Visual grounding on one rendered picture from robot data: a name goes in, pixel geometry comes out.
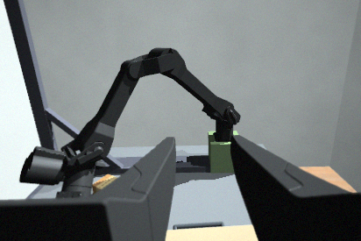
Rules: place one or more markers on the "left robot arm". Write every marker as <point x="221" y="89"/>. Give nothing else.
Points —
<point x="48" y="167"/>

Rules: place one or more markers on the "brown cardboard box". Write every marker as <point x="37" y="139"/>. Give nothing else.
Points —
<point x="104" y="181"/>

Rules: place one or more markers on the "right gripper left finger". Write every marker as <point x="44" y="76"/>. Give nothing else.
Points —
<point x="143" y="216"/>

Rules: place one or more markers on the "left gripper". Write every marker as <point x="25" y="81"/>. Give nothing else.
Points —
<point x="70" y="190"/>

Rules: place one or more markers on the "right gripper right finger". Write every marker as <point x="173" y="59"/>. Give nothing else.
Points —
<point x="286" y="203"/>

